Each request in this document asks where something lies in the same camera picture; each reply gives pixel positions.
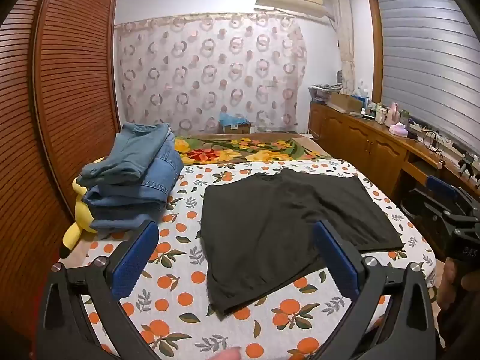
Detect open cardboard box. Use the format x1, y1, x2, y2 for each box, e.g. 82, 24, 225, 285
326, 93, 365, 114

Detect small black tripod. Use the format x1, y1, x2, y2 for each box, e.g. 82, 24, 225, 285
457, 153, 476, 178

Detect wooden louvred wardrobe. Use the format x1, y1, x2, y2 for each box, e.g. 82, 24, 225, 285
0, 0, 121, 346

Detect ring-patterned curtain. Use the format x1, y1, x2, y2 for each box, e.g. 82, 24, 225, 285
113, 12, 309, 138

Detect wooden sideboard cabinet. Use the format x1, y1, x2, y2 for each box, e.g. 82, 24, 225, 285
308, 101, 480, 211

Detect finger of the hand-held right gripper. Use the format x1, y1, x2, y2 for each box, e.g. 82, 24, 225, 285
427, 175, 460, 200

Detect beige tied curtain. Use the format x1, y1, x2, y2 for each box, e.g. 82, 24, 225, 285
330, 0, 357, 94

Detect person's right forearm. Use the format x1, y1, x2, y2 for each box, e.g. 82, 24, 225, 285
438, 289, 480, 350

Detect white power strip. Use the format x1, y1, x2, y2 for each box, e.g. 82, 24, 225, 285
407, 119, 433, 133

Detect grey-blue jeans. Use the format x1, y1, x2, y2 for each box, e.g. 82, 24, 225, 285
82, 191, 169, 234

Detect blue denim jeans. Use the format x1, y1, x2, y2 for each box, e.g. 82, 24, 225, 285
83, 135, 185, 205

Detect light blue jeans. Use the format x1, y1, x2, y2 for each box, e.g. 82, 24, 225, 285
80, 122, 177, 189

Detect yellow plush toy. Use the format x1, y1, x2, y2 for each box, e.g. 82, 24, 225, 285
60, 157, 106, 259

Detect floral blanket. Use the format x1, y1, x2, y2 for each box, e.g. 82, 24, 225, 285
174, 135, 320, 166

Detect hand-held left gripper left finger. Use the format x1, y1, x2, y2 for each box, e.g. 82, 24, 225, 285
37, 219, 162, 360

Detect woven storage basket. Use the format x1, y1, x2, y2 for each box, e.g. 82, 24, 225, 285
309, 83, 344, 104

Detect orange-print bed sheet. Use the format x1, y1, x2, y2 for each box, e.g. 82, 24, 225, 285
56, 157, 438, 360

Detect window with grey blind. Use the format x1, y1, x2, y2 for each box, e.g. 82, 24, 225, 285
367, 0, 480, 151

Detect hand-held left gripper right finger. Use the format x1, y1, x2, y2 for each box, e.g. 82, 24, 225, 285
311, 220, 439, 360

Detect person's right hand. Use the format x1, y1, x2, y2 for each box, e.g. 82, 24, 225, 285
437, 259, 480, 312

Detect tangled cables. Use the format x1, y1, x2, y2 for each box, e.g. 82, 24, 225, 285
419, 129, 452, 155

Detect black pants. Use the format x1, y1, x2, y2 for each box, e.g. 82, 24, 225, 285
200, 168, 405, 317

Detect cardboard box with blue cloth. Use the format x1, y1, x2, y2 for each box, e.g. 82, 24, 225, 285
218, 112, 252, 134

